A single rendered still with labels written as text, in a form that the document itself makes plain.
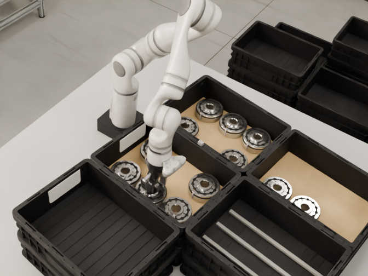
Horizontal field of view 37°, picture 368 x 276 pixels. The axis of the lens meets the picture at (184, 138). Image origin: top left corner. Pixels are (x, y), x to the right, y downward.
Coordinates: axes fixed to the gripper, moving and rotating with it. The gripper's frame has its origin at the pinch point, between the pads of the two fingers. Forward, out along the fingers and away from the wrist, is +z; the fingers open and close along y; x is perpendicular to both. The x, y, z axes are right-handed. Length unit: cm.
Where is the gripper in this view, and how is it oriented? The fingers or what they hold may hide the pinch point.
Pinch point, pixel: (156, 186)
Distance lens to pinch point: 177.0
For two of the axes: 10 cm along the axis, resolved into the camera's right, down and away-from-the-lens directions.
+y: -6.5, 5.1, -5.6
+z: -0.9, 6.9, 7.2
